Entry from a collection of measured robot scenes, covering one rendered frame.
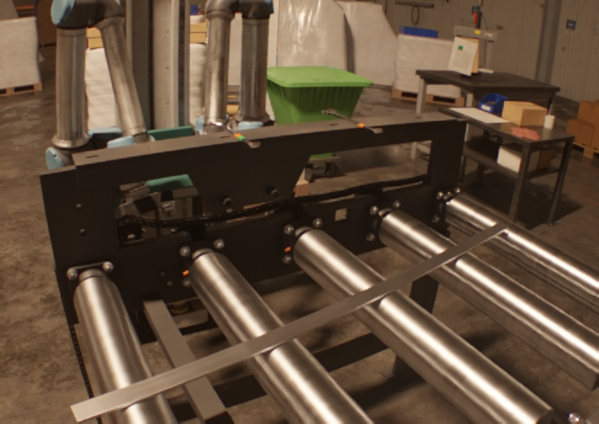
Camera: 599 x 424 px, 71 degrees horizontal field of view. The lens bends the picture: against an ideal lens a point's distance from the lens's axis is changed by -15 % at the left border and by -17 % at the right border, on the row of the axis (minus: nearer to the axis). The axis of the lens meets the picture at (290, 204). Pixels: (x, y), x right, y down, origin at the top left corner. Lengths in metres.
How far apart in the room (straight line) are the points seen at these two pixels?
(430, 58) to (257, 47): 6.14
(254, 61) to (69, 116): 0.75
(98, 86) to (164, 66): 2.47
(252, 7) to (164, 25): 0.46
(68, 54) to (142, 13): 0.51
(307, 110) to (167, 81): 1.81
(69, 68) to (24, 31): 7.31
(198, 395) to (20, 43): 8.40
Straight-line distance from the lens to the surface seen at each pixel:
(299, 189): 3.29
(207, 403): 0.99
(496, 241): 1.54
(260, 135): 1.23
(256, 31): 1.93
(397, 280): 1.13
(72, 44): 1.76
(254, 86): 2.00
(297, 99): 3.74
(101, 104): 4.67
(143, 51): 2.17
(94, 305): 1.06
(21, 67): 9.12
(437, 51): 7.94
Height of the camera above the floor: 1.52
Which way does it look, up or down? 24 degrees down
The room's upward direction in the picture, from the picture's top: 3 degrees clockwise
